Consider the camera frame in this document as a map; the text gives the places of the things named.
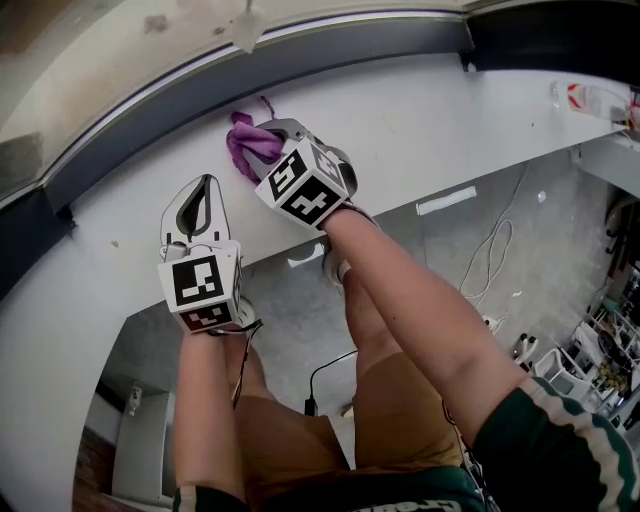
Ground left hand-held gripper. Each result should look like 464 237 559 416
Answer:
157 174 246 334

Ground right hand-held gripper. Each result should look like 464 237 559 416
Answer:
245 117 359 232

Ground purple cloth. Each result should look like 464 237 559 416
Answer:
224 95 287 185

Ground person's left forearm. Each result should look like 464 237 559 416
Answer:
172 329 247 504

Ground person's right forearm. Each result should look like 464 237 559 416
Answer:
319 202 532 446

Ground person's left leg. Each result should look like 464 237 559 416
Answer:
222 342 275 407

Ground person's leg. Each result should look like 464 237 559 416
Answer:
342 264 407 369
222 342 275 407

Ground white floor tape strip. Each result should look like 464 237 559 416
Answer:
415 185 479 217

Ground person's right leg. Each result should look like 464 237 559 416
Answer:
342 264 407 369

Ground brown shorts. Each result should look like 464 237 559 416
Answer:
233 349 469 504

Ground clear plastic water bottle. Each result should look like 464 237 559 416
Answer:
549 80 632 120

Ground white cabinet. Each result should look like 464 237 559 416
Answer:
579 132 640 194

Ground green shirt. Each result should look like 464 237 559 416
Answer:
172 375 637 512

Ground black window frame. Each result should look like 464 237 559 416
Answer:
0 9 640 301

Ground thin gripper wire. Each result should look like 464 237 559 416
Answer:
207 319 265 407

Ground black power adapter cable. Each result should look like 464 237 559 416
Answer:
303 349 360 417

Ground white floor cable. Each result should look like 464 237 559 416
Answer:
458 162 532 301

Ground white chair frame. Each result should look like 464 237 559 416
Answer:
512 333 594 401

